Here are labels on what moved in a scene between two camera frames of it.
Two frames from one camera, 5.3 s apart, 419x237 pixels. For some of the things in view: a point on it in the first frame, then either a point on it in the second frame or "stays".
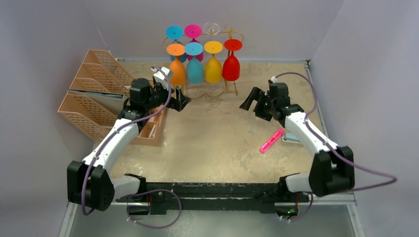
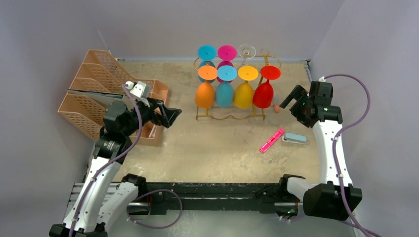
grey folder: (115, 101) stays
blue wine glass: (176, 32) → (207, 53)
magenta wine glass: (193, 31) → (227, 53)
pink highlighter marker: (272, 140) stays
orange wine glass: (178, 76) → (204, 92)
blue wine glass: (194, 66) → (224, 91)
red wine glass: (231, 67) → (263, 92)
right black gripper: (259, 104) → (301, 108)
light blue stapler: (290, 137) stays
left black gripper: (179, 102) → (150, 104)
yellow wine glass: (213, 69) → (243, 92)
